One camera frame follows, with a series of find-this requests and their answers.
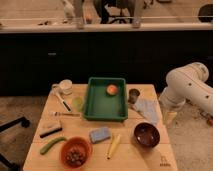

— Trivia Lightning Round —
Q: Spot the red yellow apple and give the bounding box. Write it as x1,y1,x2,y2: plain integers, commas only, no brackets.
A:
106,85,118,95

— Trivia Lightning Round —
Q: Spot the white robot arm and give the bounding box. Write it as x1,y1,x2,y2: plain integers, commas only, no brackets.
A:
159,62,213,125

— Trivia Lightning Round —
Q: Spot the dark metal cup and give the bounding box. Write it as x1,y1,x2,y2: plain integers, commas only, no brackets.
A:
128,88,140,104

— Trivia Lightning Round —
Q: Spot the light blue cloth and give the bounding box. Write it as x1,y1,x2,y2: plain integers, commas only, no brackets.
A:
133,99,159,125

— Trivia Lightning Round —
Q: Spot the dark brown bowl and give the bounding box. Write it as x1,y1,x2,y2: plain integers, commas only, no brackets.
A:
134,122,160,148

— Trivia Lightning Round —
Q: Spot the yellow banana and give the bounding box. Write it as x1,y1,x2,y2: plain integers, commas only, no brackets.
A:
107,134,121,159

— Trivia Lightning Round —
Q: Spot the green plastic tray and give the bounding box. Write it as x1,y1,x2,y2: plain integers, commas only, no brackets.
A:
83,77,128,122

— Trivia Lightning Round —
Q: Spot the blue sponge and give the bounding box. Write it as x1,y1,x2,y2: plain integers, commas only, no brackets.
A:
89,127,111,144

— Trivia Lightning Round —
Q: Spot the orange bowl with nuts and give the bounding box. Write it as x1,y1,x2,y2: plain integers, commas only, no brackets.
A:
59,137,92,171

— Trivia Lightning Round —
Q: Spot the white mug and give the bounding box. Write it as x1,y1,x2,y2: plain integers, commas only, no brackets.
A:
52,79,72,95

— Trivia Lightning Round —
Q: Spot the white black marker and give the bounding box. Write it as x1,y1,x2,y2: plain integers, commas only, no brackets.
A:
52,89,71,112

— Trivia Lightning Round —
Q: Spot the black whiteboard eraser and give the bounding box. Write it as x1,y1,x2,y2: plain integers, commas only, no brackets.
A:
39,121,62,138

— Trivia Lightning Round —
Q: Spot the green cucumber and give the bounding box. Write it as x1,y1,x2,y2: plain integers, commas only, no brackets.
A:
39,137,67,155

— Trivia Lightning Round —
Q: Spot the black office chair base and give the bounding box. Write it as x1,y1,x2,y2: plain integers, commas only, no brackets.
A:
0,116,31,171

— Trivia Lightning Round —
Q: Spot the small brush with handle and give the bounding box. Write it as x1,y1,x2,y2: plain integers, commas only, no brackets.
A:
51,111,80,117

